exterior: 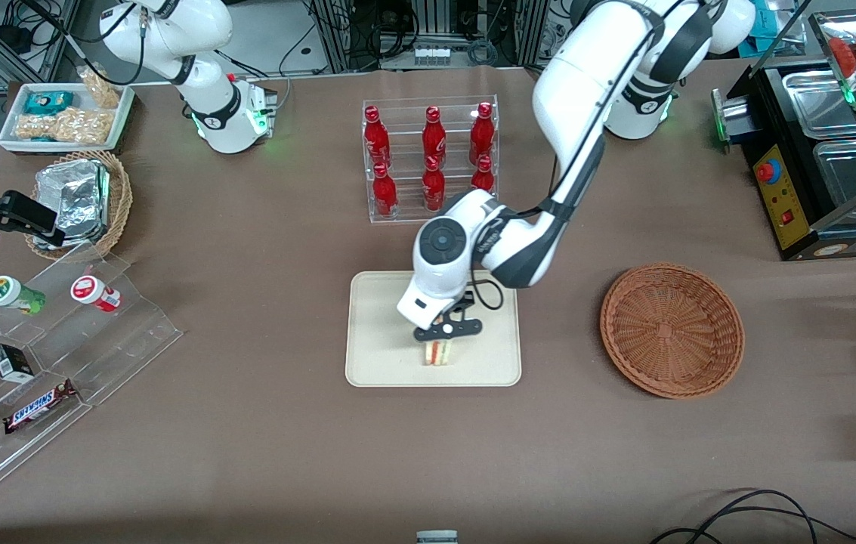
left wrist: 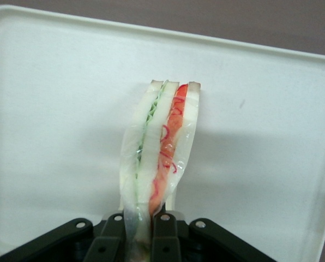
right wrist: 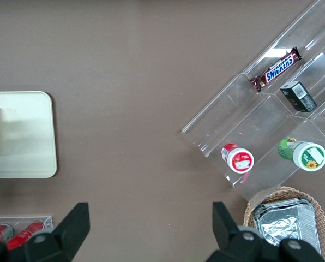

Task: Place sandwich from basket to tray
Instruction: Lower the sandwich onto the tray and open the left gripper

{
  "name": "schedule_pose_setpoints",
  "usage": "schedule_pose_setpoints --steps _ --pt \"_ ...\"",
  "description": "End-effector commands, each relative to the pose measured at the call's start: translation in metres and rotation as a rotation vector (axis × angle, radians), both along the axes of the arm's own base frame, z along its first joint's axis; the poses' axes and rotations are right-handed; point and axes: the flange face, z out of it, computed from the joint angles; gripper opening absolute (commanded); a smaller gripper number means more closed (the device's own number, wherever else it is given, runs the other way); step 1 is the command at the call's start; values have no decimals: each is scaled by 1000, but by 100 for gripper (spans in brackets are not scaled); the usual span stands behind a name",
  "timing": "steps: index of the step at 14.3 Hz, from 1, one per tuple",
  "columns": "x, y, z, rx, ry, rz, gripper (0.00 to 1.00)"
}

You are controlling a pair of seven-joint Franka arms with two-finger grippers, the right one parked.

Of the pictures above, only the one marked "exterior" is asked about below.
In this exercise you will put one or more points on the clear acrylic bottle rack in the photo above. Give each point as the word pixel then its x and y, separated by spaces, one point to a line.
pixel 405 215

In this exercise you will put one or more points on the teal snack packet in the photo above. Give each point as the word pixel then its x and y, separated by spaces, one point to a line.
pixel 48 102

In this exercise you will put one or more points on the small black box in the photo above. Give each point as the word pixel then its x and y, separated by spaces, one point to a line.
pixel 12 363

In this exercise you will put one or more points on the green capped drink bottle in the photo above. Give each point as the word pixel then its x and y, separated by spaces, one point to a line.
pixel 8 293

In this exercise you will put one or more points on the black food warmer machine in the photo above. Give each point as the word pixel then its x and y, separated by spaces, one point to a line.
pixel 783 196

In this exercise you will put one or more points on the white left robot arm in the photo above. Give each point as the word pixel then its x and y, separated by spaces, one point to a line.
pixel 586 75

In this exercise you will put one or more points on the silver metal cylinder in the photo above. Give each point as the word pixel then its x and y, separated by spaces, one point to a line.
pixel 733 121

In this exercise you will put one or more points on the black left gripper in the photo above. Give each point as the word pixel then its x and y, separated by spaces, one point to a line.
pixel 466 301

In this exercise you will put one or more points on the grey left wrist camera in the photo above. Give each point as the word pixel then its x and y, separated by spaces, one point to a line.
pixel 418 302

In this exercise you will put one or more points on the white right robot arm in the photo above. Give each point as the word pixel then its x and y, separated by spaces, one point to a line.
pixel 208 83

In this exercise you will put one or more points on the Snickers chocolate bar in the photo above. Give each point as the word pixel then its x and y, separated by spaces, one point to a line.
pixel 38 408

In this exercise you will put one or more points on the brown round wicker basket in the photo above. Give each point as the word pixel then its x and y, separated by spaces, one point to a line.
pixel 669 329

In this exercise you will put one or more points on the red white drink bottle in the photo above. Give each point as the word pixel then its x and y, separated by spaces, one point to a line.
pixel 91 292

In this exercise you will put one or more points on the light wicker basket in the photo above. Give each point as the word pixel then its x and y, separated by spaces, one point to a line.
pixel 119 196

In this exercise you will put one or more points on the clear acrylic step display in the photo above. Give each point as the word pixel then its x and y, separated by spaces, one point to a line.
pixel 125 340

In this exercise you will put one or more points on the clear bag of nuts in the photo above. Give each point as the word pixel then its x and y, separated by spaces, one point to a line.
pixel 35 127
pixel 84 126
pixel 101 89

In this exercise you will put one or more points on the triangular sandwich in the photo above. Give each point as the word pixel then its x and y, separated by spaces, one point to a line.
pixel 437 353

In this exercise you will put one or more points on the beige rectangular tray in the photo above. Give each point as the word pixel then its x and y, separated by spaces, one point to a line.
pixel 382 355

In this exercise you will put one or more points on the red cola bottle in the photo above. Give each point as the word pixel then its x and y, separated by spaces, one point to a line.
pixel 482 177
pixel 434 136
pixel 433 187
pixel 376 136
pixel 384 195
pixel 481 132

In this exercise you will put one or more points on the white rectangular snack tray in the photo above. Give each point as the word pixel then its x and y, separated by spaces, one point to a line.
pixel 12 113

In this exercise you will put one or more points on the foil wrapped package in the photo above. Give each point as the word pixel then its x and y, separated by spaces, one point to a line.
pixel 80 233
pixel 72 193

